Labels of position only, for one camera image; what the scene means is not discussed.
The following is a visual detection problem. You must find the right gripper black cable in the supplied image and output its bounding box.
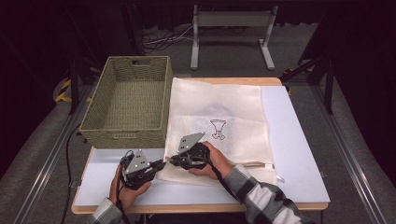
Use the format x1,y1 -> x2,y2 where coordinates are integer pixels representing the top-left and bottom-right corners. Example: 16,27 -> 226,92
194,154 -> 241,202

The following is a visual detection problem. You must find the grey metal stand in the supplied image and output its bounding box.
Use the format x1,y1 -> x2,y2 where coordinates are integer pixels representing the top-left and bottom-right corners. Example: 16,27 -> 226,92
190,4 -> 279,71

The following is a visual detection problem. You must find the black floor cable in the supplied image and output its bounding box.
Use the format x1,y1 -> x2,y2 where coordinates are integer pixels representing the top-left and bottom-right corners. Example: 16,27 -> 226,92
60,123 -> 82,224

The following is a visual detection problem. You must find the white mesh laundry bag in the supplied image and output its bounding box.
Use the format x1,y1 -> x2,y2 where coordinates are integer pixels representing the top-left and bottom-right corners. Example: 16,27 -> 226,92
155,77 -> 286,188

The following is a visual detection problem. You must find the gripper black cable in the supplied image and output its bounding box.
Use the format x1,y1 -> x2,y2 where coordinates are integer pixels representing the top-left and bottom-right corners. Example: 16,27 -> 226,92
115,150 -> 131,224
194,154 -> 241,202

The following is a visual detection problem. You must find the wooden table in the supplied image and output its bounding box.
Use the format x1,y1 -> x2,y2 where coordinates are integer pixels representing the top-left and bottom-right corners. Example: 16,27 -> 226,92
70,77 -> 331,216

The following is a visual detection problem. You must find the black metal stand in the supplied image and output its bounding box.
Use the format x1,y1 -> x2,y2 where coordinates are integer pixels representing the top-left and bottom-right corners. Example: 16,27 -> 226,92
279,55 -> 336,115
67,57 -> 106,116

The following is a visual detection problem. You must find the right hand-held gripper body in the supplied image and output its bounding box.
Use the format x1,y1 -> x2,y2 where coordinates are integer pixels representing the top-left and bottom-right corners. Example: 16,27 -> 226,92
177,132 -> 211,171

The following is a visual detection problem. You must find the person's right hand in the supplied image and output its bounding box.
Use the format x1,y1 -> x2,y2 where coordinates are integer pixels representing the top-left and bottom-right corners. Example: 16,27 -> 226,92
188,141 -> 233,181

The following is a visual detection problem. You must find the green woven basket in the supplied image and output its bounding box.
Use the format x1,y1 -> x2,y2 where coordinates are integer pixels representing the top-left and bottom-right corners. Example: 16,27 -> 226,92
78,55 -> 174,149

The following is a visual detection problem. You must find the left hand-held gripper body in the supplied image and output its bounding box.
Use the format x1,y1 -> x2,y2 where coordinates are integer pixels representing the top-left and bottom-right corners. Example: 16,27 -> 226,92
119,148 -> 157,191

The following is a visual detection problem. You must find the yellow black striped tape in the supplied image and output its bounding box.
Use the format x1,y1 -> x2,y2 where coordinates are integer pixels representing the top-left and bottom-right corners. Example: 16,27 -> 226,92
54,78 -> 93,104

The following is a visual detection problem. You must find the white board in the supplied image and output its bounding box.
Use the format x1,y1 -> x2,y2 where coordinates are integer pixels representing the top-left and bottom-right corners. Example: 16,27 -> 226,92
74,85 -> 331,207

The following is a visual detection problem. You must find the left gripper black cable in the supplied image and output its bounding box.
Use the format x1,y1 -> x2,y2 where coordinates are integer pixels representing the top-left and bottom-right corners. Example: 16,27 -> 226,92
115,150 -> 131,224

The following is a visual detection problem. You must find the aluminium rail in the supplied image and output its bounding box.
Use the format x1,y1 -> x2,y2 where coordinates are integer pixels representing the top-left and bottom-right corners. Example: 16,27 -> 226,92
12,86 -> 95,224
311,83 -> 388,224

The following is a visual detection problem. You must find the person's left hand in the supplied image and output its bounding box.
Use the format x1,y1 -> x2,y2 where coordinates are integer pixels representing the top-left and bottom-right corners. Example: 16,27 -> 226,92
108,164 -> 153,210

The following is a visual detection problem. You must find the bundle of floor cables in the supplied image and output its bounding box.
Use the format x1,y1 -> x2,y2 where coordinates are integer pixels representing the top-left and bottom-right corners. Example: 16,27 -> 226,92
141,24 -> 195,54

